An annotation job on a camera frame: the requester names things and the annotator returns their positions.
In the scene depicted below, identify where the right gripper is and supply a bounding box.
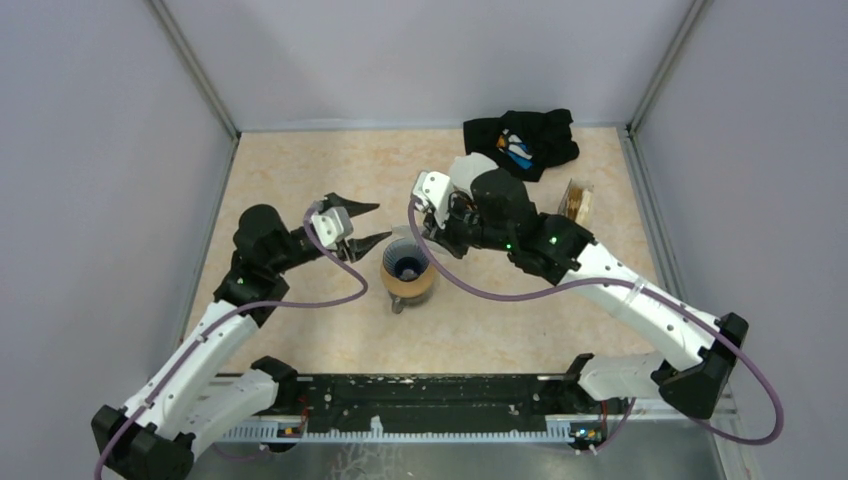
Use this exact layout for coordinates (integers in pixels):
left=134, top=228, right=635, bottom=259
left=421, top=195, right=514, bottom=260

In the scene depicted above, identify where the white paper coffee filter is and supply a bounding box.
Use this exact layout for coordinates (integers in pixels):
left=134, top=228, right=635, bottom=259
left=447, top=152, right=498, bottom=196

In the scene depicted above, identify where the blue glass dripper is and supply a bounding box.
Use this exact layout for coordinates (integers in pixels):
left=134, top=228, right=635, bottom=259
left=382, top=238, right=429, bottom=282

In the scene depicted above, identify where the clear glass carafe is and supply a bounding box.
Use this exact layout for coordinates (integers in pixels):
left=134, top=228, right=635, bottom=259
left=389, top=291, right=433, bottom=314

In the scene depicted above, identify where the orange coffee filter pack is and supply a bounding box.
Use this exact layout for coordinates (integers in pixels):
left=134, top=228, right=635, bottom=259
left=557, top=178, right=594, bottom=228

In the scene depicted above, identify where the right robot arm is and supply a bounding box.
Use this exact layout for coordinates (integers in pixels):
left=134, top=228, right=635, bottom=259
left=411, top=168, right=749, bottom=420

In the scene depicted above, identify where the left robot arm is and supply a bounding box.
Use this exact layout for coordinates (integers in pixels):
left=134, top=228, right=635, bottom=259
left=91, top=193, right=391, bottom=479

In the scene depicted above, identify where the black printed cloth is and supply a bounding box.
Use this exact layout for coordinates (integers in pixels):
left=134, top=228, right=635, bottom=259
left=462, top=108, right=580, bottom=183

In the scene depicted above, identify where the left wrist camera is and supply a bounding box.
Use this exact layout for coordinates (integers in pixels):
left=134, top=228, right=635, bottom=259
left=310, top=208, right=353, bottom=249

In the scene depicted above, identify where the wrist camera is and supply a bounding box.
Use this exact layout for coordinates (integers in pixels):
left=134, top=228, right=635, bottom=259
left=411, top=171, right=454, bottom=214
left=310, top=208, right=353, bottom=249

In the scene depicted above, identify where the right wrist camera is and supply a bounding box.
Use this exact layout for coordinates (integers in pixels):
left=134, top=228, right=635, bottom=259
left=411, top=171, right=454, bottom=214

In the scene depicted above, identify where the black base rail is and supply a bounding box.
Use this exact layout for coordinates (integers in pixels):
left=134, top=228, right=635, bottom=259
left=235, top=372, right=631, bottom=445

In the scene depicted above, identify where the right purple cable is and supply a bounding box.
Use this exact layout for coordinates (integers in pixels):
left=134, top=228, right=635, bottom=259
left=406, top=195, right=786, bottom=455

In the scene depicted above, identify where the purple cable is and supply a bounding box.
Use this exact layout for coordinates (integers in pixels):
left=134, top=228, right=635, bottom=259
left=406, top=195, right=786, bottom=455
left=92, top=201, right=370, bottom=480

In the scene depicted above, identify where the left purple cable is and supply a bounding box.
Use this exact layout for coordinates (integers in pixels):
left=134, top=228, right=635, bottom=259
left=92, top=201, right=370, bottom=480

